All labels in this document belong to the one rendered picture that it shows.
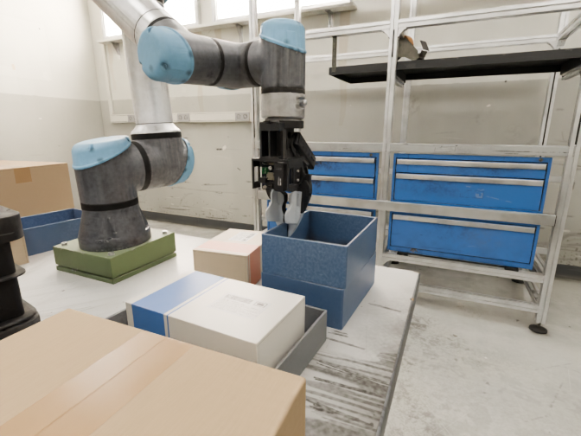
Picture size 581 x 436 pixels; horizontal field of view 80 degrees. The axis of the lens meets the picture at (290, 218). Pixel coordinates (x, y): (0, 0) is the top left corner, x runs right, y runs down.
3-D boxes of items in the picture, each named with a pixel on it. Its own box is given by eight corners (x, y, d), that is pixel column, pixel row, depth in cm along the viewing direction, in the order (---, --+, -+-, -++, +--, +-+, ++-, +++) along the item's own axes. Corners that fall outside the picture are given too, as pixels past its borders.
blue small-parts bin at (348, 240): (308, 240, 77) (308, 209, 76) (375, 250, 71) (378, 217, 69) (261, 272, 60) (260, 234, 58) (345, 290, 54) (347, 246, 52)
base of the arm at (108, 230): (124, 227, 91) (119, 189, 88) (164, 235, 84) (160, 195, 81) (65, 245, 78) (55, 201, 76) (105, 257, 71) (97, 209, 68)
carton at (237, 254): (231, 257, 87) (229, 228, 85) (276, 263, 83) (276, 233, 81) (194, 284, 72) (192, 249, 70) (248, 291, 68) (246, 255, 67)
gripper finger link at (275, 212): (259, 240, 64) (258, 190, 62) (275, 232, 69) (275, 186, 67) (274, 242, 63) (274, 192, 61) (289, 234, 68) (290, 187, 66)
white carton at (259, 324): (132, 362, 47) (124, 301, 45) (194, 320, 57) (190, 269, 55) (258, 416, 38) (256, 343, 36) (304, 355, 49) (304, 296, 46)
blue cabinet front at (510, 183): (386, 249, 207) (394, 153, 193) (532, 268, 177) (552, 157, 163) (386, 250, 204) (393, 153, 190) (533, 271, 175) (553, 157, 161)
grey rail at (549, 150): (259, 147, 234) (259, 140, 233) (571, 156, 165) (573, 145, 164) (252, 148, 226) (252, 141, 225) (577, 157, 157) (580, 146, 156)
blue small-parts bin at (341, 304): (309, 269, 79) (309, 240, 77) (374, 283, 72) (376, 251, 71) (261, 308, 62) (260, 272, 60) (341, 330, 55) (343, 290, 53)
